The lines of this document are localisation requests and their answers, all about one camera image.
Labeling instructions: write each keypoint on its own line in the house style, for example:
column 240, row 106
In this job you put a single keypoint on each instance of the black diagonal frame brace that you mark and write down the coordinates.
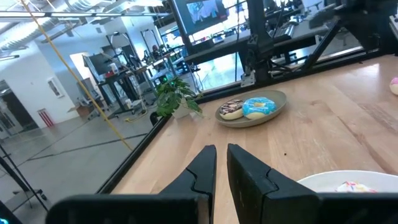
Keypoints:
column 321, row 45

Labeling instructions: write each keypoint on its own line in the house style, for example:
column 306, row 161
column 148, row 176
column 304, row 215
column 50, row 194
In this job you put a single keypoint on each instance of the framed wall sign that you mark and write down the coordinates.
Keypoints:
column 55, row 87

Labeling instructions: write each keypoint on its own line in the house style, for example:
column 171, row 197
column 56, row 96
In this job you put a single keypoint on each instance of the large white plate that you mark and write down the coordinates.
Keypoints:
column 320, row 183

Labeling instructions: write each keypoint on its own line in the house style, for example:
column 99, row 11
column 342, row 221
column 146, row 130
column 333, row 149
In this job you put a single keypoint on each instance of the green potted plant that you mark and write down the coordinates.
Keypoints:
column 174, row 93

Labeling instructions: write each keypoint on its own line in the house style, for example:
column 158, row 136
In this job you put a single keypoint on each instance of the long LED light bar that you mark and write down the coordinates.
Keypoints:
column 77, row 14

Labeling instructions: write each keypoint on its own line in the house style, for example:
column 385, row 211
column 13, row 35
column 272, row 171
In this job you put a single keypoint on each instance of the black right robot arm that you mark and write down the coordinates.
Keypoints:
column 367, row 28

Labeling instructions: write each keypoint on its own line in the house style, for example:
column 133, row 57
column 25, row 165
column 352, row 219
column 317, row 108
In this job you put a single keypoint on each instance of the black tripod stand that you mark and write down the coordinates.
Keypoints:
column 18, row 181

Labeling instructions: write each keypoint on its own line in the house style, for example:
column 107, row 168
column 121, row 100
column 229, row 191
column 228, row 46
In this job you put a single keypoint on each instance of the beige shallow plate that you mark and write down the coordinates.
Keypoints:
column 248, row 123

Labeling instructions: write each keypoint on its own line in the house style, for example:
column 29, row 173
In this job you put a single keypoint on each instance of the red striped panel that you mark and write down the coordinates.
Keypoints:
column 46, row 117

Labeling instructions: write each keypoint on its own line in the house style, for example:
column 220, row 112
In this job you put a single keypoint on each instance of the light blue iced donut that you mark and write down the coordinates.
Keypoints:
column 258, row 107

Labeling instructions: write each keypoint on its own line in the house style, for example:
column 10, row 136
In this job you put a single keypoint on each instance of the silver ventilation duct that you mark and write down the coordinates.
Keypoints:
column 46, row 28

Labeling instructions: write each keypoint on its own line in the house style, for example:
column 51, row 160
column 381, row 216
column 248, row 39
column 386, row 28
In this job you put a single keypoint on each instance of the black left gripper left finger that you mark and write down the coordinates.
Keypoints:
column 155, row 208

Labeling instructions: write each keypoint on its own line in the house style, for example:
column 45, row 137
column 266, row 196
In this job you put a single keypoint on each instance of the black standing desk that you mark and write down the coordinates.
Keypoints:
column 118, row 81

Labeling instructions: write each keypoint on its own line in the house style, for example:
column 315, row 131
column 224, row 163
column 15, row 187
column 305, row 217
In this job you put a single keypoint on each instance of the long black desk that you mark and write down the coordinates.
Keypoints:
column 217, row 49

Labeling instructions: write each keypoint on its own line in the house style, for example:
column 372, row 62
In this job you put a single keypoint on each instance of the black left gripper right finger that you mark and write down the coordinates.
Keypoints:
column 273, row 202

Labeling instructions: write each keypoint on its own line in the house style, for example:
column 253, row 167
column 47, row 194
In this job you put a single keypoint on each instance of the black aluminium frame post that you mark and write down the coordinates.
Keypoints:
column 259, row 40

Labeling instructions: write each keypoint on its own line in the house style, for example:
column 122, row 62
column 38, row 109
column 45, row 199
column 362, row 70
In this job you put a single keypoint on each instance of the black device with cyan light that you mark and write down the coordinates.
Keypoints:
column 9, row 216

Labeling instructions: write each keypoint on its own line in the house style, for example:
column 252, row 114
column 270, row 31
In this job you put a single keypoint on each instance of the monitor with lit picture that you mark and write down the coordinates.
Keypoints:
column 202, row 12

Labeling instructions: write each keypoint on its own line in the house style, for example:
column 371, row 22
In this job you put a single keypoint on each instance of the white iced sprinkled donut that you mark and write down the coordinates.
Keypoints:
column 354, row 188

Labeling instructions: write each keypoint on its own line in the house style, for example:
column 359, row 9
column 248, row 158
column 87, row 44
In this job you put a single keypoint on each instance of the silver metal bracket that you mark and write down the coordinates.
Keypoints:
column 248, row 79

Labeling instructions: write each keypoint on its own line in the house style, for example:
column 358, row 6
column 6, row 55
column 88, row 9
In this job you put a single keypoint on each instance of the chocolate donut with white drizzle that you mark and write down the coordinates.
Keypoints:
column 231, row 109

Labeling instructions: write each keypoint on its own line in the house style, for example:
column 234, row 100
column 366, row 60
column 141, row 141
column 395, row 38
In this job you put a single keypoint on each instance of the pale pink iced donut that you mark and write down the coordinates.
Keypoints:
column 395, row 87

